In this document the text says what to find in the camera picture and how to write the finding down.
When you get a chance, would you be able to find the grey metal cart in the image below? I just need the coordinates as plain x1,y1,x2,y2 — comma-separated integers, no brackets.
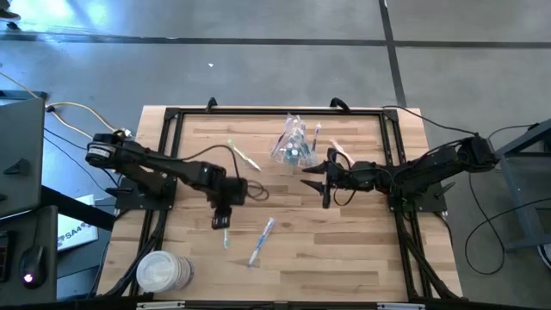
475,118,551,253

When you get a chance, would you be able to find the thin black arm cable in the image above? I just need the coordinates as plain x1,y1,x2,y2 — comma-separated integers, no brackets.
381,105,480,137

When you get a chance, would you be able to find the black keyboard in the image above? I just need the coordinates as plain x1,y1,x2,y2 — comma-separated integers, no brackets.
0,230,13,284

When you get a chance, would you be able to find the yellow cable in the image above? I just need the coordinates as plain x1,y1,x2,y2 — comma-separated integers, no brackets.
0,71,124,133
52,110,95,140

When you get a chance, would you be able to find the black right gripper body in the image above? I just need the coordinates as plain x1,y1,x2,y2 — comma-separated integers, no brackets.
321,147,381,211

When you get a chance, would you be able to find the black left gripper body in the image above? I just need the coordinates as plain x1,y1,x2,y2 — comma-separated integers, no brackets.
212,176,251,209

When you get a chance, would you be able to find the thin black floor cable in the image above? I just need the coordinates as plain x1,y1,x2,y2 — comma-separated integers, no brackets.
42,127,120,186

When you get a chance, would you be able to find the silver metal strip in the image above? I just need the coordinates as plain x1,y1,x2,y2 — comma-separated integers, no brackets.
136,301,186,310
377,302,427,310

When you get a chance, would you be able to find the black side desk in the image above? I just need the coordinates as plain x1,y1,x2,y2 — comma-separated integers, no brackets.
0,184,117,307

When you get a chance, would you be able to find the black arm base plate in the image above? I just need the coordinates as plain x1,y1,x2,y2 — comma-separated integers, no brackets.
385,178,456,213
105,176,178,212

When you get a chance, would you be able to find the white paper label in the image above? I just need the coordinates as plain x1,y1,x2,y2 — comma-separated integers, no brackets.
57,193,100,252

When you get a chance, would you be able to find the grey monitor back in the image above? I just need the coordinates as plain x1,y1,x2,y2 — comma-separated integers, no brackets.
0,89,49,220

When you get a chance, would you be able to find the clear acrylic organizer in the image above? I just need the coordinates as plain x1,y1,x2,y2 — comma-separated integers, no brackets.
269,136,319,170

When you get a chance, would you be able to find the black computer mouse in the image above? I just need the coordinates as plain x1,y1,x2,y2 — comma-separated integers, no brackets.
18,244,48,290

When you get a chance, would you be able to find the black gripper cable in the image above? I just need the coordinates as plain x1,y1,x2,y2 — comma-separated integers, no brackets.
183,144,270,203
329,148,359,208

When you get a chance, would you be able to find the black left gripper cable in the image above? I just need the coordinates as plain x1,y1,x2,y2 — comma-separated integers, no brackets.
183,144,270,203

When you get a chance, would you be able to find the blue toothbrush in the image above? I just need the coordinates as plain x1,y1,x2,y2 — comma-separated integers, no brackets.
247,216,276,267

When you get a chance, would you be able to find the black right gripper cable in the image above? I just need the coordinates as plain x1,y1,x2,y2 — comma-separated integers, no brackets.
329,148,359,208

